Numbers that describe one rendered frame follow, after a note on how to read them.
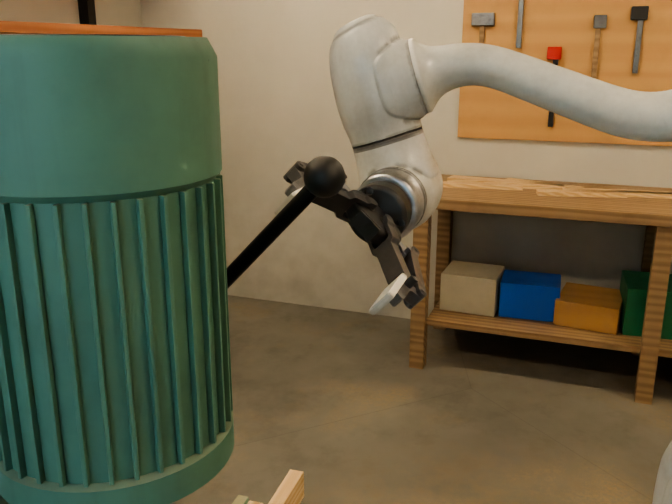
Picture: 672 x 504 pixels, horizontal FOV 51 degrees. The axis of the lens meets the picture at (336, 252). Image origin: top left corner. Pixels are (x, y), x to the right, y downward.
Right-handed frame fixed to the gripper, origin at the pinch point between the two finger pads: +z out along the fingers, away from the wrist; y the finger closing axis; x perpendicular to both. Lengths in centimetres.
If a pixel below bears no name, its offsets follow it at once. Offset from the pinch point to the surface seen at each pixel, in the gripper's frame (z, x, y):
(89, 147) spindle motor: 30.9, 6.9, 13.5
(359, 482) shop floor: -149, -120, -63
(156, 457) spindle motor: 28.9, -7.2, -1.9
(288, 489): -10.4, -33.0, -17.8
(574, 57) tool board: -305, 29, -8
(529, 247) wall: -308, -51, -65
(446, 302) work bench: -265, -90, -52
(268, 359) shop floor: -236, -169, -11
